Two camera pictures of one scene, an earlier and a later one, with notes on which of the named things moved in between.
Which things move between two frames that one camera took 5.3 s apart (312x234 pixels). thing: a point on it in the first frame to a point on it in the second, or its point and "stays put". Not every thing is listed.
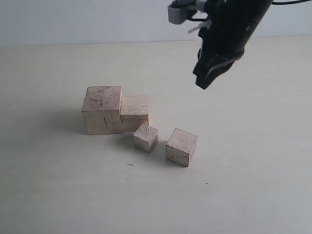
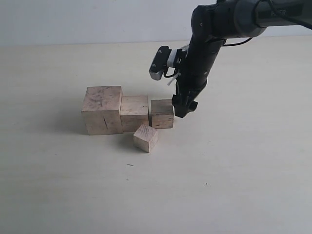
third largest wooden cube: x=180 y=145 to x=162 y=112
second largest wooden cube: x=134 y=112 stays put
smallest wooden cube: x=145 y=137 stays put
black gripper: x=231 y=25 to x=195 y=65
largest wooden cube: x=102 y=109 stays put
